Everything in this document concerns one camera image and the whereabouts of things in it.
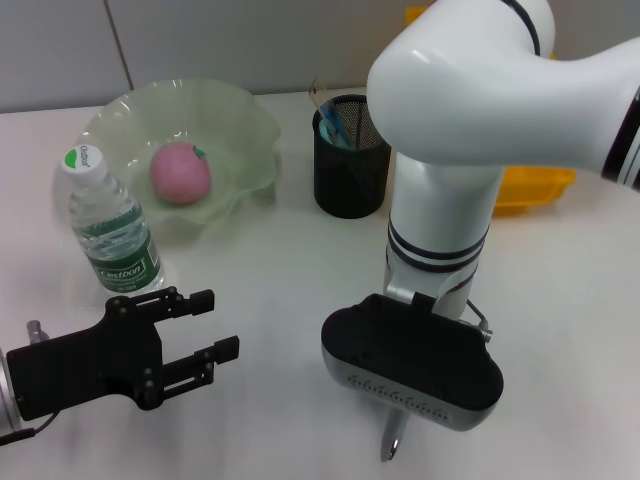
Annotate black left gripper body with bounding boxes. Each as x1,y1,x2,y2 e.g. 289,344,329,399
7,294,165,421

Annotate clear green-label water bottle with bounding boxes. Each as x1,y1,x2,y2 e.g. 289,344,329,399
54,143,165,299

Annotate pink toy peach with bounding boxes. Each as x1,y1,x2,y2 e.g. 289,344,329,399
148,141,212,205

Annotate silver ballpoint pen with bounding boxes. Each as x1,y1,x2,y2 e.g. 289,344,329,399
381,407,412,462

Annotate blue scissors with cover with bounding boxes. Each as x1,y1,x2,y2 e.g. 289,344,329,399
318,99,357,150

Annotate transparent plastic ruler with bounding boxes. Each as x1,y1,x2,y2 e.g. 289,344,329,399
308,74,335,126

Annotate green wavy glass fruit plate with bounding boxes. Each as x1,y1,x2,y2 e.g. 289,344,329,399
74,78,284,246

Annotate black mesh pen holder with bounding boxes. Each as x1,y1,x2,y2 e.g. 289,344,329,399
312,94,394,220

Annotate yellow plastic bin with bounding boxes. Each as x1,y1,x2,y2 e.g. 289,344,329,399
404,4,577,217

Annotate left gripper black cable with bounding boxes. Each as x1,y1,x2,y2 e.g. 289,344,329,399
0,319,56,445

